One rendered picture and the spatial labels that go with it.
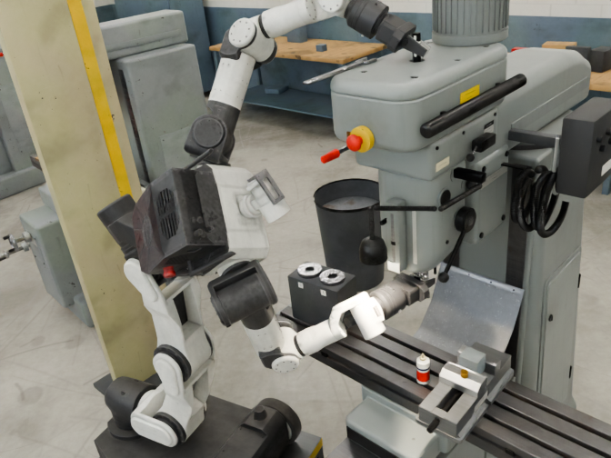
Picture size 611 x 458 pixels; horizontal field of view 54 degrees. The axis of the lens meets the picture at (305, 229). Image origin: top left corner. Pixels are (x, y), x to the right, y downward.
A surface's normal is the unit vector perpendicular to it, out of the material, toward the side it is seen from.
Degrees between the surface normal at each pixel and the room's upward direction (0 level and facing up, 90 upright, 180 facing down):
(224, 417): 0
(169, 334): 90
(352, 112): 90
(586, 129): 90
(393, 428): 0
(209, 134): 61
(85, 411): 0
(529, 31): 90
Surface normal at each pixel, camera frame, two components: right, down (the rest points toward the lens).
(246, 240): 0.69, -0.34
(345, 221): -0.18, 0.54
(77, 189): 0.73, 0.25
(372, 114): -0.69, 0.40
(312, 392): -0.11, -0.88
